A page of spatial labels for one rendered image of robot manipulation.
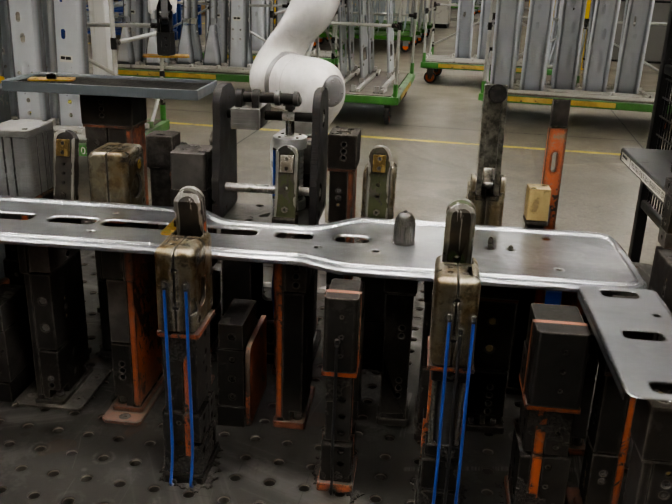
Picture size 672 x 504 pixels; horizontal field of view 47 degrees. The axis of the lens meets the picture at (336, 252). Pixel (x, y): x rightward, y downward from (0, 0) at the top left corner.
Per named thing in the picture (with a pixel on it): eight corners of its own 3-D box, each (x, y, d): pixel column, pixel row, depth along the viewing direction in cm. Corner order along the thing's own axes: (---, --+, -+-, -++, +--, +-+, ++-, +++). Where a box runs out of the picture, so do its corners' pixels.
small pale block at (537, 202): (504, 394, 134) (529, 188, 122) (502, 384, 137) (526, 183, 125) (525, 395, 134) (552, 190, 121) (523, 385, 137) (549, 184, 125)
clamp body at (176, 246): (146, 488, 107) (131, 252, 95) (174, 439, 119) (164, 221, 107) (212, 495, 106) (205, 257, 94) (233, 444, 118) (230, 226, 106)
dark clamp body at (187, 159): (162, 359, 142) (152, 153, 129) (184, 328, 155) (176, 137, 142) (219, 364, 141) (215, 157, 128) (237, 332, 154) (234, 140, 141)
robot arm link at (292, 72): (298, 151, 183) (295, 48, 173) (356, 168, 171) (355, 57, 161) (259, 163, 175) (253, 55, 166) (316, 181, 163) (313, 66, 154)
